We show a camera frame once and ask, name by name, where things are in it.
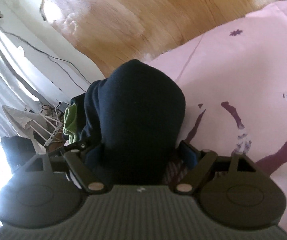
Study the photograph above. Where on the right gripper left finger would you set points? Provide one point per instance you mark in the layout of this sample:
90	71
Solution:
87	180

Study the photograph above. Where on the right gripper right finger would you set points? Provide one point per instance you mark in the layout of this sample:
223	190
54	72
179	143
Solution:
199	164

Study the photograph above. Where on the dark navy garment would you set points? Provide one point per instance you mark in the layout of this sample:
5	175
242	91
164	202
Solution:
132	119

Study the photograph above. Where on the green cloth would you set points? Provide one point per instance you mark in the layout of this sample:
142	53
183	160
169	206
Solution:
70	128

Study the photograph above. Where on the white drying rack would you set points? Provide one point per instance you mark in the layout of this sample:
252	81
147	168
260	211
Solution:
40	129

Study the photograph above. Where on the pink deer print bedsheet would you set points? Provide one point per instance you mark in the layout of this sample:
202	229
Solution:
234	79

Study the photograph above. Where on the white window curtain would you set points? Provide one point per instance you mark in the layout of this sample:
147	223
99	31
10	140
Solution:
15	91

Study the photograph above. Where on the wood grain headboard panel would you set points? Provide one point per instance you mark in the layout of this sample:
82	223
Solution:
111	32

